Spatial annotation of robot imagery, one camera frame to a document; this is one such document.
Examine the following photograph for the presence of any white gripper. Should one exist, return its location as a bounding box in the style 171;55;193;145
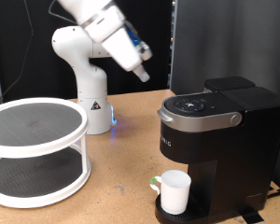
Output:
83;4;154;83

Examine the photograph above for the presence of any white mug green taped handle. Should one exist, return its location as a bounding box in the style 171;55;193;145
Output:
149;169;192;216

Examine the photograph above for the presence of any black Keurig coffee machine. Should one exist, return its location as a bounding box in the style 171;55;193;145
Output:
154;76;280;224

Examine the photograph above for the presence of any black backdrop curtain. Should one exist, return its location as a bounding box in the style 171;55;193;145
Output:
0;0;173;104

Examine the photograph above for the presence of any white two-tier turntable shelf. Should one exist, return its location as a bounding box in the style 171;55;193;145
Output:
0;97;92;209

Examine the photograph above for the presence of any black tape strip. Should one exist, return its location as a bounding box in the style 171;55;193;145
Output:
237;206;265;224

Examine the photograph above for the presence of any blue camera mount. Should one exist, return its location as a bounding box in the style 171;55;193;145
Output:
124;21;145;48

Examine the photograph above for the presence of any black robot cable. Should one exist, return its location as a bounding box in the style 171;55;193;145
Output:
47;0;78;25

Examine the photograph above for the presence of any thin black hanging cable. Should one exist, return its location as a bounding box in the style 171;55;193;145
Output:
0;0;35;102

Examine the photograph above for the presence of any black machine power cable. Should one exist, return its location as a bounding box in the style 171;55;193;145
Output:
265;186;280;200

